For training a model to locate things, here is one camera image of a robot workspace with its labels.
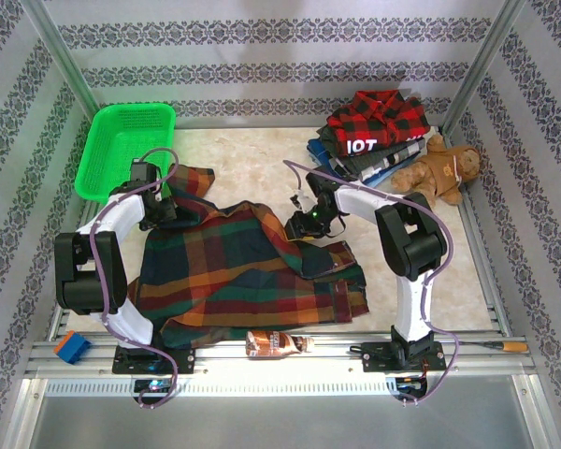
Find multicolour plaid long sleeve shirt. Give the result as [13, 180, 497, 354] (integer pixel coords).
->
[126, 163, 371, 351]

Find light blue folded shirt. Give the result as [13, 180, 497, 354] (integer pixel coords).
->
[352, 168, 395, 190]

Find blue plaid folded shirt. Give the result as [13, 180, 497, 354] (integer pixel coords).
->
[306, 138, 356, 188]

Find grey white plaid shirt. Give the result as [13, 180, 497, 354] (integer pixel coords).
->
[331, 138, 429, 184]

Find dark olive folded shirt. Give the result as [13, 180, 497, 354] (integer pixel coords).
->
[316, 128, 403, 172]

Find green plastic basket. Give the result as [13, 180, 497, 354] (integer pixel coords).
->
[74, 102, 178, 205]

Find red black plaid shirt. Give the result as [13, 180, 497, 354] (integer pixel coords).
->
[325, 89, 432, 158]

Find brown drink bottle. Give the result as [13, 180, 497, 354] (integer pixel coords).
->
[245, 329, 315, 360]

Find brown teddy bear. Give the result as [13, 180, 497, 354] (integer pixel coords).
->
[391, 134, 482, 207]

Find blue orange toy block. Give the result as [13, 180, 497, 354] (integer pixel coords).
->
[52, 330, 94, 365]

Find metal front shelf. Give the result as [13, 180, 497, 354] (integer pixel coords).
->
[22, 376, 539, 449]

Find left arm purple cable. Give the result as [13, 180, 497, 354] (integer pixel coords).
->
[88, 147, 179, 409]

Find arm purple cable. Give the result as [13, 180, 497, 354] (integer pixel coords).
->
[282, 159, 463, 407]
[88, 147, 179, 409]

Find aluminium front rail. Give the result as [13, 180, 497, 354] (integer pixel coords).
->
[25, 332, 541, 380]

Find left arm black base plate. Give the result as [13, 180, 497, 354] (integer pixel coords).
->
[111, 343, 196, 375]

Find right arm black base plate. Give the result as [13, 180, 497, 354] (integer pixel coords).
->
[362, 340, 446, 374]

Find slotted cable duct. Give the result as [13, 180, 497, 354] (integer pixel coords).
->
[44, 378, 398, 397]

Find aluminium frame post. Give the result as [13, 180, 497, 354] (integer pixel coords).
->
[441, 0, 528, 133]
[25, 0, 102, 118]

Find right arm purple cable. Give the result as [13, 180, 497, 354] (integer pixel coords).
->
[282, 159, 463, 407]

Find screwdriver with orange handle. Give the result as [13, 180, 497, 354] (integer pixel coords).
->
[457, 340, 529, 355]

